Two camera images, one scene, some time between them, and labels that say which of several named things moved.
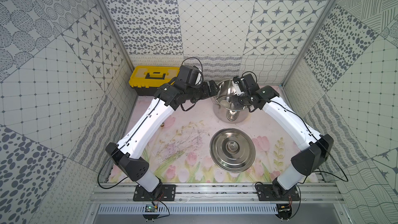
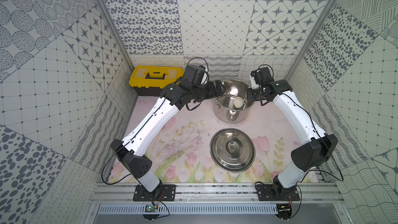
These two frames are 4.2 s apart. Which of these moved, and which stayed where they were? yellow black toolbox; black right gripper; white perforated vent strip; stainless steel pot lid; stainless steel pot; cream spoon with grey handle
Moved: black right gripper; cream spoon with grey handle
Stayed: stainless steel pot; white perforated vent strip; yellow black toolbox; stainless steel pot lid
